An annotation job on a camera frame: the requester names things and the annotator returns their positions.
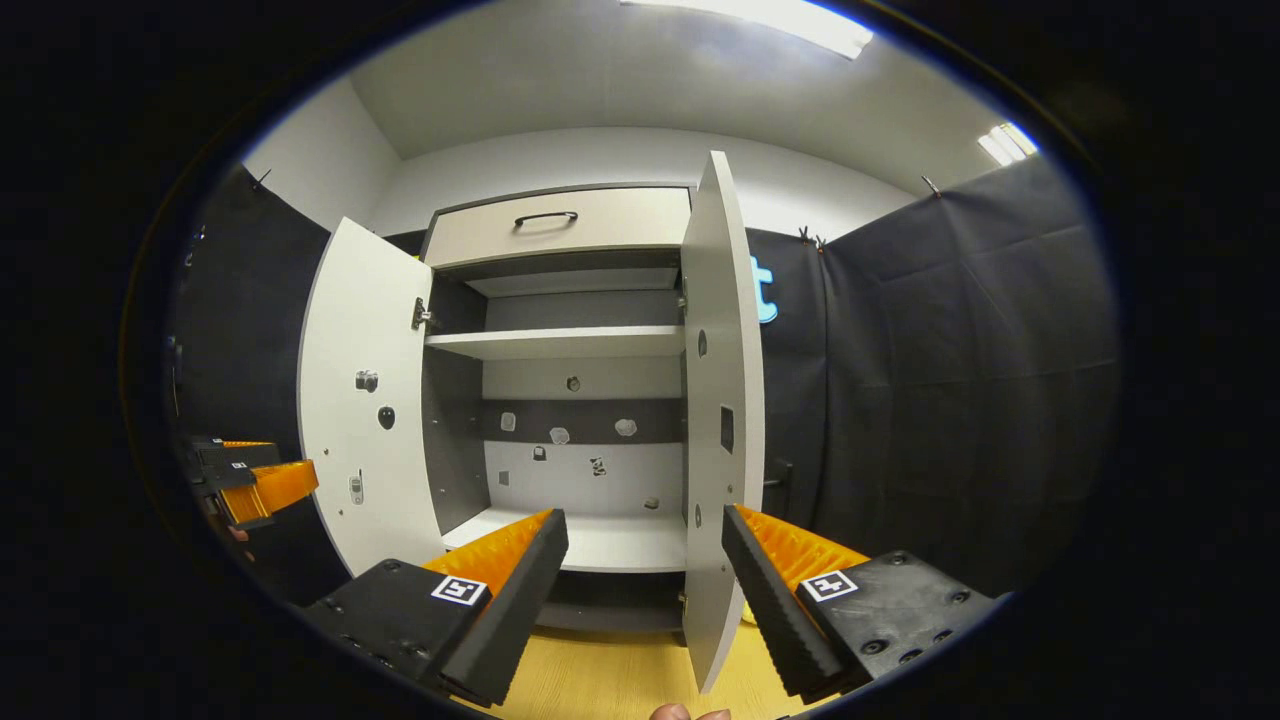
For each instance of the small ceiling light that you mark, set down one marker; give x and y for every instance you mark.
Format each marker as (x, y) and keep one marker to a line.
(1007, 143)

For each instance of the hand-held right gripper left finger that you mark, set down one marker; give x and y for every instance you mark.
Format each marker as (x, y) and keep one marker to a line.
(520, 610)

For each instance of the cabinet door with camera sticker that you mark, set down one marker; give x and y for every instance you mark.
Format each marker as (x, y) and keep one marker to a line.
(350, 330)

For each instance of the black backdrop cloth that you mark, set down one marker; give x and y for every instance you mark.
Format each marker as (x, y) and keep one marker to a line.
(950, 400)

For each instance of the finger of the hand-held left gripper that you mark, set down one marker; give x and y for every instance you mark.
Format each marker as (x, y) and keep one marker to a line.
(235, 455)
(235, 490)

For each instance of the cabinet door with cherry sticker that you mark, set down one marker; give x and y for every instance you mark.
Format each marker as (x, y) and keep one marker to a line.
(722, 330)

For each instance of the beige double-door shoe cabinet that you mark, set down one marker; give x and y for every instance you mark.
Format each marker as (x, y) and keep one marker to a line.
(560, 345)

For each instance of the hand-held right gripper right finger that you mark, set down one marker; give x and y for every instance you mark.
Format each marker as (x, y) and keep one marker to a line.
(775, 610)

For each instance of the beige cabinet drawer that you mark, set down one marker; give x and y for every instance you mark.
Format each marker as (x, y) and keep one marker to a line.
(620, 225)

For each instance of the long ceiling light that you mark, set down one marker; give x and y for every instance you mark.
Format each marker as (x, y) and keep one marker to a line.
(780, 25)

